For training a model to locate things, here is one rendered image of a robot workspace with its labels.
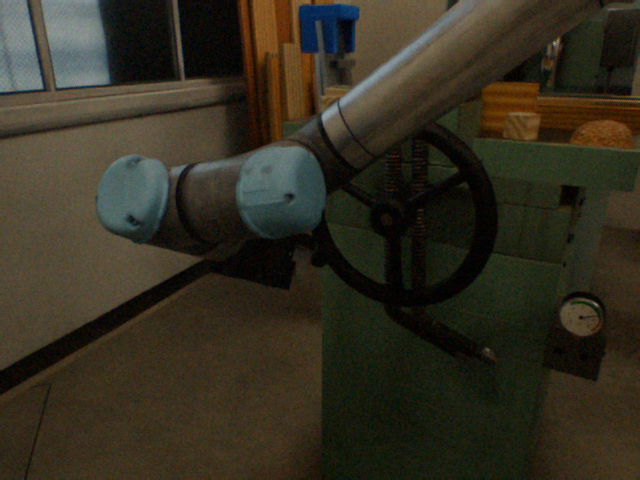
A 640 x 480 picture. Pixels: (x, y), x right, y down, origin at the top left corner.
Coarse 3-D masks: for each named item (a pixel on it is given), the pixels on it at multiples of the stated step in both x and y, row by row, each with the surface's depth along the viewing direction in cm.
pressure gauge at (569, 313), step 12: (564, 300) 77; (576, 300) 75; (588, 300) 74; (600, 300) 76; (564, 312) 77; (576, 312) 76; (588, 312) 75; (600, 312) 74; (564, 324) 77; (576, 324) 77; (588, 324) 76; (600, 324) 75; (576, 336) 79
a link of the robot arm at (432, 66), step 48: (480, 0) 42; (528, 0) 40; (576, 0) 39; (624, 0) 40; (432, 48) 44; (480, 48) 42; (528, 48) 42; (384, 96) 46; (432, 96) 45; (336, 144) 49; (384, 144) 49
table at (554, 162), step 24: (288, 120) 100; (480, 144) 81; (504, 144) 80; (528, 144) 78; (552, 144) 76; (576, 144) 76; (384, 168) 81; (408, 168) 79; (432, 168) 77; (456, 168) 75; (504, 168) 81; (528, 168) 79; (552, 168) 77; (576, 168) 76; (600, 168) 74; (624, 168) 73
